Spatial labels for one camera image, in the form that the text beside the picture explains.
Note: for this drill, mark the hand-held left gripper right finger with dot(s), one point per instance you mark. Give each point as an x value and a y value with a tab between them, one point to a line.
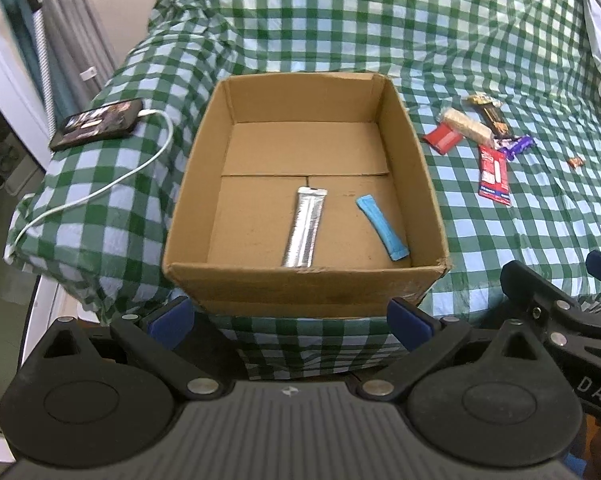
408	318

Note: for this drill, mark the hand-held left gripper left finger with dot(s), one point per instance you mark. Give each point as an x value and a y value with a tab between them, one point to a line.
173	321

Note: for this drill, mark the purple candy stick packet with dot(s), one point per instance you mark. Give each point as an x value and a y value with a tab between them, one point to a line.
520	145

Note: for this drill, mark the brown cardboard box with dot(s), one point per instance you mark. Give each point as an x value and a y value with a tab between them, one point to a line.
300	150

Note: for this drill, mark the blue stick packet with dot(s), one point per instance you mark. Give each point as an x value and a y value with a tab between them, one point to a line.
380	225

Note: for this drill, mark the small orange wrapped candy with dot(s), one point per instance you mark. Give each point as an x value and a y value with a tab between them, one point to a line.
576	162

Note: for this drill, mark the red white blue snack packet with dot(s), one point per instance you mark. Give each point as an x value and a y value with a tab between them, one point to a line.
493	175

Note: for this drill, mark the silver snack bar packet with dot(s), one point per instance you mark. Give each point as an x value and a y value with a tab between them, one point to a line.
304	227

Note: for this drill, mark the dark gold chocolate packet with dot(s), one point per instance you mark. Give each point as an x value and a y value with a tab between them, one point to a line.
495	120

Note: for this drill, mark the beige oat bar packet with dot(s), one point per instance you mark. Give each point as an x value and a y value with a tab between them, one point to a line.
468	127

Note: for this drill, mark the black smartphone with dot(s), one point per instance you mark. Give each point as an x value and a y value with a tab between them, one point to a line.
95	122

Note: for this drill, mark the green white checked cloth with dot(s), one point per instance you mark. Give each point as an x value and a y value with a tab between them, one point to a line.
330	20

